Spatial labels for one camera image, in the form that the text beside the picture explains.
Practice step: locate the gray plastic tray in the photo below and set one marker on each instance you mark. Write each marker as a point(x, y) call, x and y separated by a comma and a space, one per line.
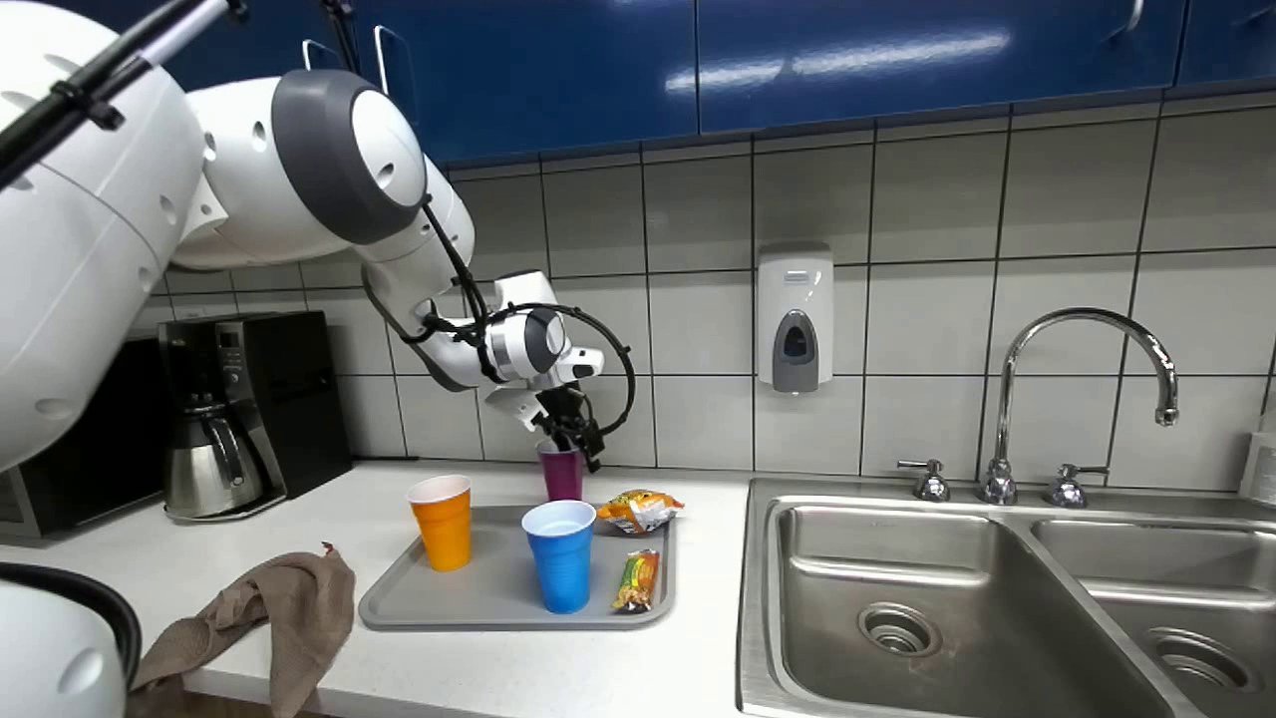
point(490, 598)

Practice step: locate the blue plastic cup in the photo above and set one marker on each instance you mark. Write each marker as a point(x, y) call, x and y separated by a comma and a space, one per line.
point(559, 564)

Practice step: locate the chrome gooseneck faucet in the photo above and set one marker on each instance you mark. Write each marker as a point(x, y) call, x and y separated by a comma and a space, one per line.
point(1062, 317)

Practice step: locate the stainless steel carafe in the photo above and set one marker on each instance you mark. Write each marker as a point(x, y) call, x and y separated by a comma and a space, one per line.
point(206, 472)

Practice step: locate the brown cloth towel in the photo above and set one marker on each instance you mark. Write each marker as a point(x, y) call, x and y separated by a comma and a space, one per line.
point(301, 620)

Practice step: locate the magenta plastic cup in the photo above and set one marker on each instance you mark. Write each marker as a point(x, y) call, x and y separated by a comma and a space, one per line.
point(565, 479)

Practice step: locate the glossy blue upper cabinet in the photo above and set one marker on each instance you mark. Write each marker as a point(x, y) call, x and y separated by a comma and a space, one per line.
point(559, 67)

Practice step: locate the stainless steel double sink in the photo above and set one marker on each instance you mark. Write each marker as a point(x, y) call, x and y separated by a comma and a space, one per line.
point(931, 560)

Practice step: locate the yellow wrapped snack bar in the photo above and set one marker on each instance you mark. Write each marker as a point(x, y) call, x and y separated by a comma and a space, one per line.
point(636, 582)

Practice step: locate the white wall soap dispenser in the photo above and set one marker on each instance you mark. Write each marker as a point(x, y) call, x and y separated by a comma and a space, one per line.
point(796, 302)

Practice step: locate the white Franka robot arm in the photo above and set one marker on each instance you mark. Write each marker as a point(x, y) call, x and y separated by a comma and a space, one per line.
point(304, 162)

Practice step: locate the black steel coffee maker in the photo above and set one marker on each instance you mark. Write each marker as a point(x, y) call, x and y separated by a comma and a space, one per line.
point(292, 400)

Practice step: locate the orange Cheetos snack bag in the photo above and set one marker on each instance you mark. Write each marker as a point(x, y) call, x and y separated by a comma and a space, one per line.
point(639, 511)

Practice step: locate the clear soap bottle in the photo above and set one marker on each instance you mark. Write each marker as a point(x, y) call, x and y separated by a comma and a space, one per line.
point(1262, 465)

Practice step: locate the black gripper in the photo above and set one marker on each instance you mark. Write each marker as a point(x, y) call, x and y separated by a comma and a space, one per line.
point(571, 416)

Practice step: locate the black microwave oven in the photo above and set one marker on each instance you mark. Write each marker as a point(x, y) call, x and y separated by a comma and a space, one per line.
point(126, 461)

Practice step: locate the orange plastic cup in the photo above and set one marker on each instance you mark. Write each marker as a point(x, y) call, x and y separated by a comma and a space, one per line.
point(444, 532)

